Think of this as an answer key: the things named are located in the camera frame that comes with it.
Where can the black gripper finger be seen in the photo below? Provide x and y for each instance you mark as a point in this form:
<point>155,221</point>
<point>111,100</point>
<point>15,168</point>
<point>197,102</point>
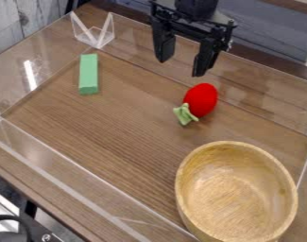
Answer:
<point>206,57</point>
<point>165,40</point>

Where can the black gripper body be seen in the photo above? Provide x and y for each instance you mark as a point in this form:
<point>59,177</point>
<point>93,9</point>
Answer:
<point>194,18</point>

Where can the green foam block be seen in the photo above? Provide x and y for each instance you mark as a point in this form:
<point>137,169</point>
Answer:
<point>89,85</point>

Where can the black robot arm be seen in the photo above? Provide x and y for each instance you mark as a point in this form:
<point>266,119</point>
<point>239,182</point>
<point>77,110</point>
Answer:
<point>195,20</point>

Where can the light wooden bowl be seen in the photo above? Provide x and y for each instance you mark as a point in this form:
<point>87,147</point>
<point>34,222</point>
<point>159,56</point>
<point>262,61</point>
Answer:
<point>235,193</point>

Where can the red plush strawberry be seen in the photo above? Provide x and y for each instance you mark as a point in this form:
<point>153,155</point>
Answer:
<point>198,103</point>

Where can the black table clamp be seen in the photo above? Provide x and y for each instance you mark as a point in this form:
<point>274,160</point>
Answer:
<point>41,234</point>

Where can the clear acrylic corner bracket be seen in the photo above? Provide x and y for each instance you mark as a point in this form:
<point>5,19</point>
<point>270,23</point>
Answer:
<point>95,36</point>

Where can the clear acrylic tray wall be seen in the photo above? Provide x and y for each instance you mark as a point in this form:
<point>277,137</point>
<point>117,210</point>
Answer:
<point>99,212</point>

